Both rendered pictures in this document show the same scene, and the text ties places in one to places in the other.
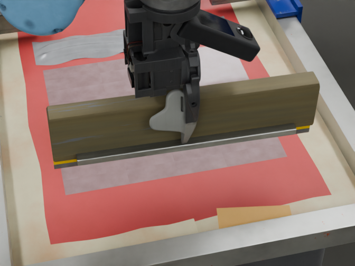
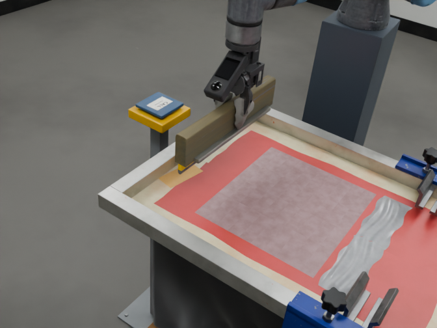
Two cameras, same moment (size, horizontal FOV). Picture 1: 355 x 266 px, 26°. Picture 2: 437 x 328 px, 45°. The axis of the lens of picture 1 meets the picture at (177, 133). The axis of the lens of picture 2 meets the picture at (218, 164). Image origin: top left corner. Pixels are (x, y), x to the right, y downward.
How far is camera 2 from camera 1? 1.67 m
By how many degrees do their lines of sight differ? 90
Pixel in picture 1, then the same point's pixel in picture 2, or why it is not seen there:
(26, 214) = (275, 134)
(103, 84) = (336, 202)
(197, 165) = (233, 185)
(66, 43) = (393, 214)
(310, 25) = not seen: outside the picture
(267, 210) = (179, 180)
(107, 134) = not seen: hidden behind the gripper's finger
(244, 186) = (201, 187)
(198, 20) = (228, 56)
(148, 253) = not seen: hidden behind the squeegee
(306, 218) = (152, 166)
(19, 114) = (344, 167)
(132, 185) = (250, 163)
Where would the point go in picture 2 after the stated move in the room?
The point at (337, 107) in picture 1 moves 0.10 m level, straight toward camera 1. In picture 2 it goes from (186, 236) to (168, 205)
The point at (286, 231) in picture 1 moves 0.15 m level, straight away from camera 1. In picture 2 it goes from (157, 158) to (183, 195)
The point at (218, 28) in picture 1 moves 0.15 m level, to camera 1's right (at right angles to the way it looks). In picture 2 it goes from (222, 68) to (164, 86)
